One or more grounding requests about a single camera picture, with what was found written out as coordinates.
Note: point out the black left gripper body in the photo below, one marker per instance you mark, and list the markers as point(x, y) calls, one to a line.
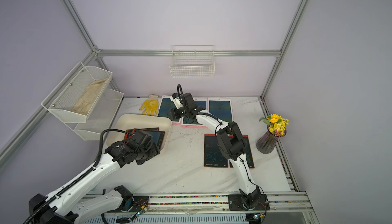
point(145, 154)

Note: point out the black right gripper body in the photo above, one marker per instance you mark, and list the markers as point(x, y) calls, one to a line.
point(183, 112)

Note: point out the pink white writing tablet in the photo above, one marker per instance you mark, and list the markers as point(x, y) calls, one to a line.
point(165, 106)

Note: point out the dark red tablet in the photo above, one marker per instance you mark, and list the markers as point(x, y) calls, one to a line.
point(248, 152)
point(212, 154)
point(157, 136)

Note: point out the beige storage tray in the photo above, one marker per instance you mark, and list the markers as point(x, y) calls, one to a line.
point(134, 122)

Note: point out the dark red bottom tablet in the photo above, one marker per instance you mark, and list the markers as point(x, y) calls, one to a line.
point(248, 152)

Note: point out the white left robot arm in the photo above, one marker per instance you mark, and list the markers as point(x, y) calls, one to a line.
point(63, 205)

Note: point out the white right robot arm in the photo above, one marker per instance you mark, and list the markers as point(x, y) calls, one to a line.
point(231, 144)

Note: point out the yellow work glove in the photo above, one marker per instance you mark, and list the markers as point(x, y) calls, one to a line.
point(150, 106)

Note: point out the beige glove in shelf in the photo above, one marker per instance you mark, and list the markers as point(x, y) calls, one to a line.
point(84, 104)

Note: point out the white mesh two-tier shelf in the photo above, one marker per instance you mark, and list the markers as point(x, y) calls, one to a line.
point(61, 100)

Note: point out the purple glass vase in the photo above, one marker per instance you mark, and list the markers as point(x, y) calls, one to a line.
point(269, 140)

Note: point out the yellow flower bouquet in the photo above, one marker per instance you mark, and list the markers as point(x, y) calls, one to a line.
point(276, 124)

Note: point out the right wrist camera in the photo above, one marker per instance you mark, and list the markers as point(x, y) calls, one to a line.
point(176, 99)

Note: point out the white wire wall basket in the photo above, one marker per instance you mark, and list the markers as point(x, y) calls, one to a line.
point(192, 61)

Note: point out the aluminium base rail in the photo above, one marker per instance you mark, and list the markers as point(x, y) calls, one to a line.
point(218, 203)

